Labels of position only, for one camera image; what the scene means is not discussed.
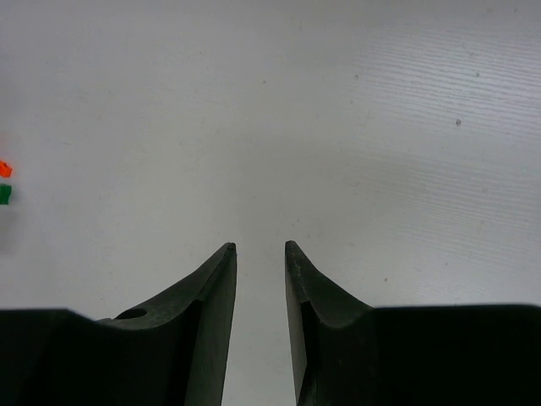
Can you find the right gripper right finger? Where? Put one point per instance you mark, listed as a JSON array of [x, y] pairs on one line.
[[345, 352]]

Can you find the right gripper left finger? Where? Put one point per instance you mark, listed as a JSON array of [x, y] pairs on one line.
[[169, 350]]

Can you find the green slope lego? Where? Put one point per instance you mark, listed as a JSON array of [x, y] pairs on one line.
[[5, 194]]

